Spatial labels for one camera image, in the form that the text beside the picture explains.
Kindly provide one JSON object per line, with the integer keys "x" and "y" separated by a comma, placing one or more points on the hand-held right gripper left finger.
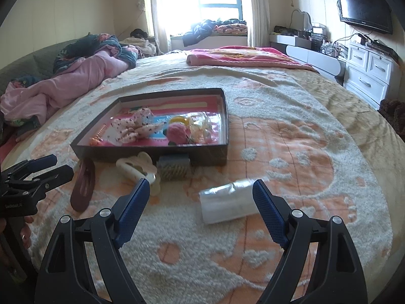
{"x": 133, "y": 215}

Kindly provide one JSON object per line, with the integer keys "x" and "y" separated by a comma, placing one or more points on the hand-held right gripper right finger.
{"x": 269, "y": 215}

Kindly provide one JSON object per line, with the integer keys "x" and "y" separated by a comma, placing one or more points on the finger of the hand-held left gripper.
{"x": 38, "y": 163}
{"x": 53, "y": 175}

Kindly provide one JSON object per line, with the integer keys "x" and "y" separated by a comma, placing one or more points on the clear plastic packet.
{"x": 227, "y": 202}

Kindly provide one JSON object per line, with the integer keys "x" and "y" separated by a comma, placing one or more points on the polka dot bow packet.
{"x": 133, "y": 133}

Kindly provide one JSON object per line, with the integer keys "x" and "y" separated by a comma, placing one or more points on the dark shallow cardboard box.
{"x": 208, "y": 155}

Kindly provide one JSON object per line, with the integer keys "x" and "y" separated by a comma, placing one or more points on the polka dot scrunchie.
{"x": 142, "y": 115}

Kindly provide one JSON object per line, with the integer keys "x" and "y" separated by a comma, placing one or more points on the person's left hand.
{"x": 27, "y": 237}

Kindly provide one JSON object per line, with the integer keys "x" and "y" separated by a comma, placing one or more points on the brown hair clip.
{"x": 83, "y": 186}

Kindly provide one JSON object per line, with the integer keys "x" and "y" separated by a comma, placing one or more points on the cream claw hair clip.
{"x": 133, "y": 166}

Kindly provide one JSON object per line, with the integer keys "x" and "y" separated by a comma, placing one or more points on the rhinestone hair comb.
{"x": 174, "y": 167}

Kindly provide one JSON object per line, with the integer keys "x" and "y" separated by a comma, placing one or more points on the pink and floral quilt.
{"x": 79, "y": 76}

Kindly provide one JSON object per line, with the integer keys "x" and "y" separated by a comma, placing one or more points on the grey padded headboard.
{"x": 31, "y": 57}

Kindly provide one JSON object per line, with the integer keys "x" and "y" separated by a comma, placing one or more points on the pile of light clothes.
{"x": 142, "y": 44}

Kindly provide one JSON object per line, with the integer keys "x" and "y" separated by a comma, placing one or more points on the brown knitted clothing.
{"x": 394, "y": 117}

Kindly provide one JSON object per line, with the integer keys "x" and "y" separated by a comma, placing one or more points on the pink printed blanket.
{"x": 246, "y": 57}

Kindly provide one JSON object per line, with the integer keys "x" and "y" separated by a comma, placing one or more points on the white and grey desk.
{"x": 310, "y": 57}

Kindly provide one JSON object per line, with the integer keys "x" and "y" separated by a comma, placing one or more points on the white drawer cabinet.
{"x": 370, "y": 72}

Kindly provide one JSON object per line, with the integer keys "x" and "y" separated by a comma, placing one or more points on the dark box on desk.
{"x": 284, "y": 31}

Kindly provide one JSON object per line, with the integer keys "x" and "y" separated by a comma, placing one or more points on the clear storage boxes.
{"x": 318, "y": 36}

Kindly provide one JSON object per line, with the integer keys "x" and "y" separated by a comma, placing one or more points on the floral blanket on windowsill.
{"x": 232, "y": 28}

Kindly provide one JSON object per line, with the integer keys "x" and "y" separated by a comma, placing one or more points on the white curtain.
{"x": 158, "y": 12}
{"x": 258, "y": 9}

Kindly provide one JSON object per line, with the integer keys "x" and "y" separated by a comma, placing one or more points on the dark puffer jacket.
{"x": 197, "y": 33}

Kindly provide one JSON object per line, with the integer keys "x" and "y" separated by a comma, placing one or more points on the white framed mirror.
{"x": 300, "y": 20}

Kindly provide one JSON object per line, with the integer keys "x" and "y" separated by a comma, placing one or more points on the black set-top box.
{"x": 383, "y": 49}

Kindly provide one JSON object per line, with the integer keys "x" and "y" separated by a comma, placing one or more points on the black wall television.
{"x": 364, "y": 8}

